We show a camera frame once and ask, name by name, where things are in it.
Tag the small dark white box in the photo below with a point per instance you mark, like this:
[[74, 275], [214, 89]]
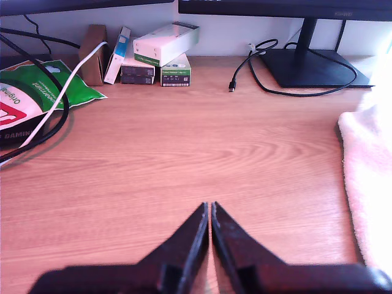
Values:
[[137, 71], [136, 80]]

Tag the brown cardboard box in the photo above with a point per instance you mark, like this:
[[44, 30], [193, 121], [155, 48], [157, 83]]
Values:
[[92, 61]]

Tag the green snack bag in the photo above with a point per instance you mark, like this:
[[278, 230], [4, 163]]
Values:
[[46, 88]]

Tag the green white barcode box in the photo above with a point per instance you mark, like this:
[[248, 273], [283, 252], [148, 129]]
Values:
[[176, 73]]

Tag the black monitor with terminal screen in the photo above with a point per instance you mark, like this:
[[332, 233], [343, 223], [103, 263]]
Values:
[[61, 6]]

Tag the white pink tea towel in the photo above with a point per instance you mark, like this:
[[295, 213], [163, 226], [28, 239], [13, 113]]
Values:
[[367, 168]]

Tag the wide black monitor with stand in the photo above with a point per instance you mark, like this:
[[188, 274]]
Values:
[[306, 70]]

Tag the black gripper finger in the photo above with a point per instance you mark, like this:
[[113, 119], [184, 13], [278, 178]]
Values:
[[232, 245], [183, 245]]

